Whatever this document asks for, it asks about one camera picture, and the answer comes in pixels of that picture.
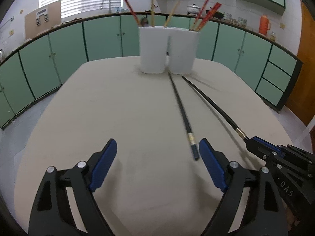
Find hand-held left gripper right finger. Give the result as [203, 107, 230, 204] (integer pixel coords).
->
[199, 138, 288, 236]

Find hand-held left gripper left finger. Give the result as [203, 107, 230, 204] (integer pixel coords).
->
[28, 138, 118, 236]

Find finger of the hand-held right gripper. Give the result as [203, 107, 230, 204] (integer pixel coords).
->
[253, 136, 283, 151]
[246, 140, 278, 160]

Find black chopstick with gold band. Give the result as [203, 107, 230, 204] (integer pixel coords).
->
[182, 76, 250, 143]
[168, 72, 200, 161]

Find white plastic utensil holder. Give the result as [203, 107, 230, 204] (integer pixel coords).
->
[138, 27, 169, 74]
[167, 28, 200, 75]

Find green drawer unit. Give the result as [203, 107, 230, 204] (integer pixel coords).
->
[255, 44, 303, 111]

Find brown wooden door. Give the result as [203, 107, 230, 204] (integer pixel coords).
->
[285, 0, 315, 126]

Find orange thermos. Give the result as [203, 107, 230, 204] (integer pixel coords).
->
[258, 15, 271, 35]

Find green base cabinets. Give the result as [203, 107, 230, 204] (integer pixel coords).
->
[0, 12, 272, 129]

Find black wok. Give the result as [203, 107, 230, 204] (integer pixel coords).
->
[205, 8, 224, 19]

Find brown cardboard sheet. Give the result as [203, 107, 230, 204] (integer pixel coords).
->
[24, 0, 61, 40]

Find white cooking pot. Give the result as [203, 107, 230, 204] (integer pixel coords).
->
[186, 3, 201, 15]

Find chrome kitchen faucet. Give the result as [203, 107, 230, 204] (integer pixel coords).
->
[101, 0, 112, 14]

